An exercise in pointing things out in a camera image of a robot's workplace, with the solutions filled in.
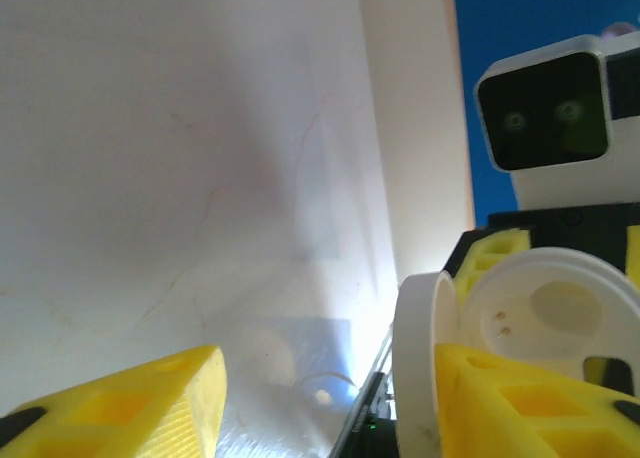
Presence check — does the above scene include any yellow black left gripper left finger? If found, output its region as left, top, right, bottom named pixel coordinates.
left=0, top=345, right=229, bottom=458

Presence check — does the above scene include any white earbud charging case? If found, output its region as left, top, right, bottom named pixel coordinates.
left=392, top=246, right=640, bottom=458

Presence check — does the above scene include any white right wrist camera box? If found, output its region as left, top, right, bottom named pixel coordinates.
left=473, top=34, right=640, bottom=214

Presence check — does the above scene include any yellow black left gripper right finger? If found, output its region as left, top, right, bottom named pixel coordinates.
left=433, top=342, right=640, bottom=458

